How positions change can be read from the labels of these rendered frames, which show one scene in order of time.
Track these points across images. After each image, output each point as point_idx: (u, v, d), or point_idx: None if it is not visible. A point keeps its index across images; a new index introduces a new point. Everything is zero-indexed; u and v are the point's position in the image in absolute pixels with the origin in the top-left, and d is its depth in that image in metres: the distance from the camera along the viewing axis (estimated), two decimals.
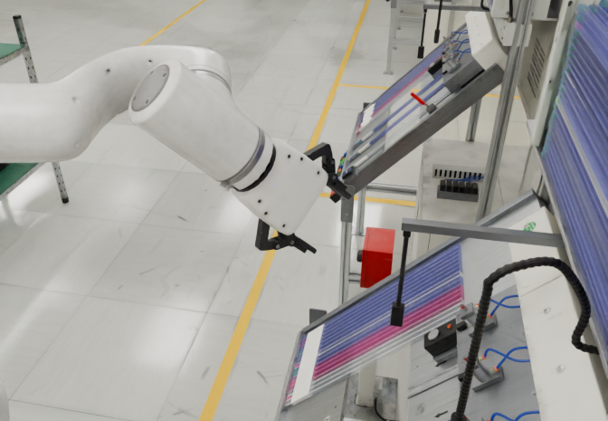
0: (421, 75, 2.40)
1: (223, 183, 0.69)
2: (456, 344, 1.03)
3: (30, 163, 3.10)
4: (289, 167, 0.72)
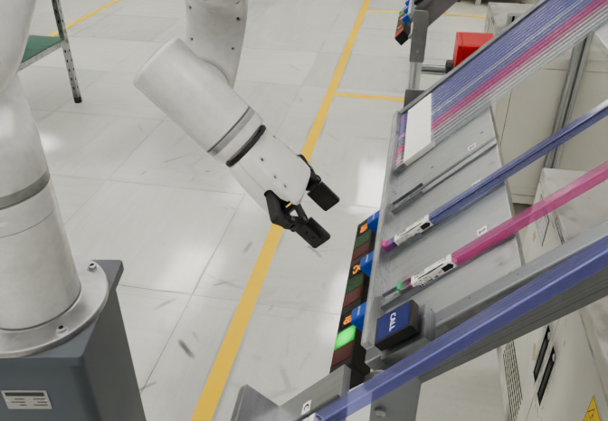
0: None
1: None
2: None
3: (40, 47, 2.77)
4: None
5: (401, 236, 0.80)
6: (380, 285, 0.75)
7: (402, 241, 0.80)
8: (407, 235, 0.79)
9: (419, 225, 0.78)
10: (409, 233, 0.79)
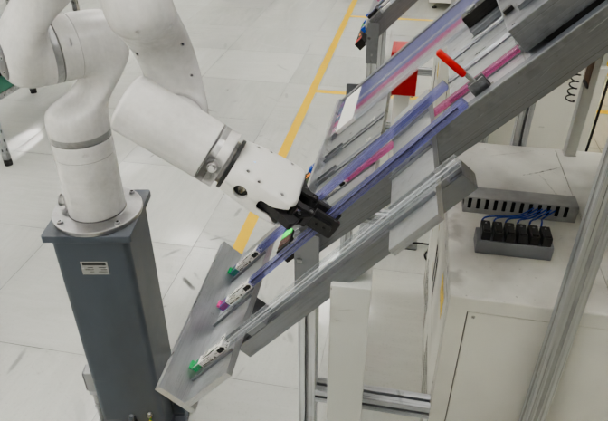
0: None
1: (209, 162, 0.74)
2: (490, 11, 1.19)
3: None
4: (262, 153, 0.80)
5: (230, 297, 0.91)
6: None
7: (231, 301, 0.92)
8: (234, 296, 0.91)
9: (242, 288, 0.90)
10: (235, 294, 0.91)
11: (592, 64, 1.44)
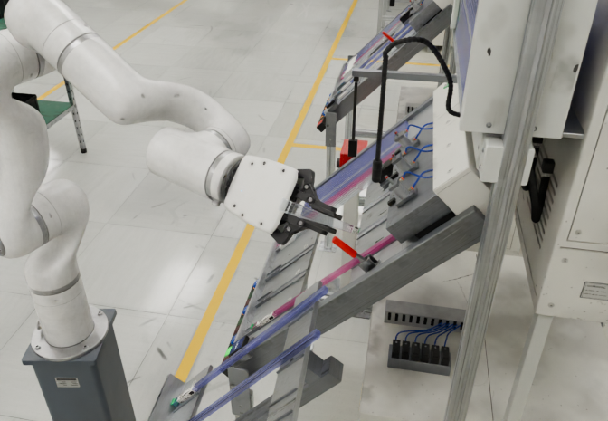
0: (395, 25, 2.80)
1: (213, 199, 0.88)
2: None
3: (54, 113, 3.50)
4: (252, 172, 0.84)
5: None
6: (246, 324, 1.48)
7: None
8: None
9: None
10: None
11: None
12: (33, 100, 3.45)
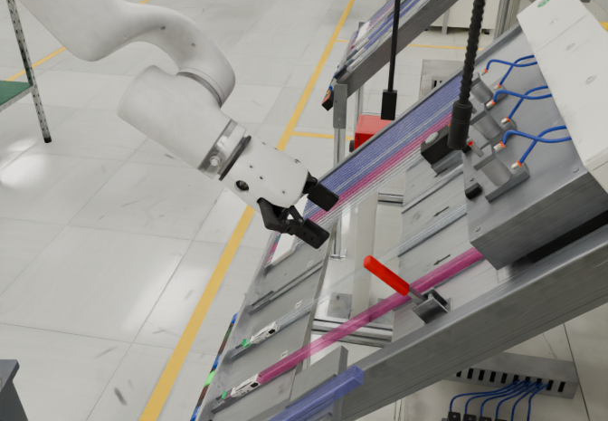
0: None
1: (213, 155, 0.74)
2: None
3: (9, 94, 2.95)
4: (267, 149, 0.80)
5: None
6: (215, 389, 0.93)
7: None
8: None
9: None
10: None
11: None
12: None
